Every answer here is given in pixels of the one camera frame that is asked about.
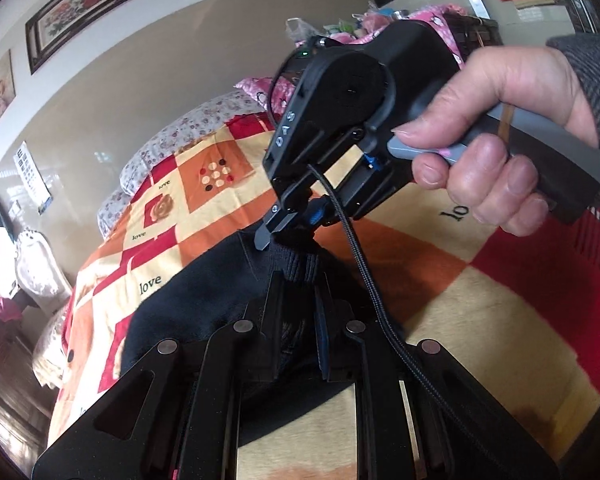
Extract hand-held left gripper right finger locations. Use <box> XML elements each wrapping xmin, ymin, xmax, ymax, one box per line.
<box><xmin>314</xmin><ymin>270</ymin><xmax>562</xmax><ymax>480</ymax></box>

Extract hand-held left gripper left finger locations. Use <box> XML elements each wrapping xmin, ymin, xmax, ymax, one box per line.
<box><xmin>32</xmin><ymin>271</ymin><xmax>287</xmax><ymax>480</ymax></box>

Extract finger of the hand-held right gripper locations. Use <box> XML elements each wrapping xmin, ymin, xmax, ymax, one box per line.
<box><xmin>300</xmin><ymin>197</ymin><xmax>342</xmax><ymax>235</ymax></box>
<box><xmin>253</xmin><ymin>204</ymin><xmax>302</xmax><ymax>252</ymax></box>

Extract black pants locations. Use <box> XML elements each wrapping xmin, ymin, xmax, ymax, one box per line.
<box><xmin>115</xmin><ymin>227</ymin><xmax>407</xmax><ymax>411</ymax></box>

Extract person's right hand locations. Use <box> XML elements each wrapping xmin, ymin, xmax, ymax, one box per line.
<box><xmin>397</xmin><ymin>45</ymin><xmax>600</xmax><ymax>236</ymax></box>

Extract clear plastic bag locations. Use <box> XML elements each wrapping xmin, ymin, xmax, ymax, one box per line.
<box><xmin>286</xmin><ymin>17</ymin><xmax>322</xmax><ymax>44</ymax></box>

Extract pink penguin print quilt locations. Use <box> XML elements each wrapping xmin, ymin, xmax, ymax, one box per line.
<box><xmin>234</xmin><ymin>4</ymin><xmax>468</xmax><ymax>118</ymax></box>

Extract large floral pillow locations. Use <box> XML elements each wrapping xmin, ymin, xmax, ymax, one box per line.
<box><xmin>120</xmin><ymin>94</ymin><xmax>262</xmax><ymax>197</ymax></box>

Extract small floral pillow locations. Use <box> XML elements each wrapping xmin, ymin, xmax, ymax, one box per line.
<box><xmin>97</xmin><ymin>189</ymin><xmax>132</xmax><ymax>237</ymax></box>

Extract printed checkered blanket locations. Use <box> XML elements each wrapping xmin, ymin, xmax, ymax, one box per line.
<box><xmin>32</xmin><ymin>120</ymin><xmax>600</xmax><ymax>480</ymax></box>

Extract framed flower painting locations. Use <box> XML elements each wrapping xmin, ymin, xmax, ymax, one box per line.
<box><xmin>25</xmin><ymin>0</ymin><xmax>187</xmax><ymax>76</ymax></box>

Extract dark hanging garment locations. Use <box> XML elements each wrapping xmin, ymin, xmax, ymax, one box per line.
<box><xmin>0</xmin><ymin>190</ymin><xmax>14</xmax><ymax>241</ymax></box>

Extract black braided cable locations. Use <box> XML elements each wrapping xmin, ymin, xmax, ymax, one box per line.
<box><xmin>304</xmin><ymin>162</ymin><xmax>481</xmax><ymax>442</ymax></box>

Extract eye chart wall poster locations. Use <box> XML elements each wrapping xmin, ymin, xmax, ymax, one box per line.
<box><xmin>12</xmin><ymin>141</ymin><xmax>54</xmax><ymax>216</ymax></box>

